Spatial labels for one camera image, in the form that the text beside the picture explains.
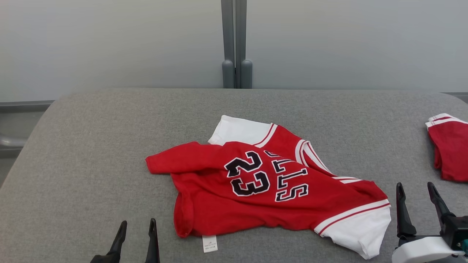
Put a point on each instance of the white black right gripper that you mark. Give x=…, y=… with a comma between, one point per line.
x=424, y=250

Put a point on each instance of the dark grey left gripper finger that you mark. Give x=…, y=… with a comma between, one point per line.
x=117, y=244
x=153, y=244

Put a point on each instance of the red number 23 jersey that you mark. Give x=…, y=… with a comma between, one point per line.
x=219, y=197

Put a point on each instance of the red shorts with white trim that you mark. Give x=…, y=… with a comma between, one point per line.
x=451, y=149

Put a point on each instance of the grey metal tube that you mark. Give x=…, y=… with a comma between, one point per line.
x=9, y=141

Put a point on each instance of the grey partition post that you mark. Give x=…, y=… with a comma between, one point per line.
x=236, y=36

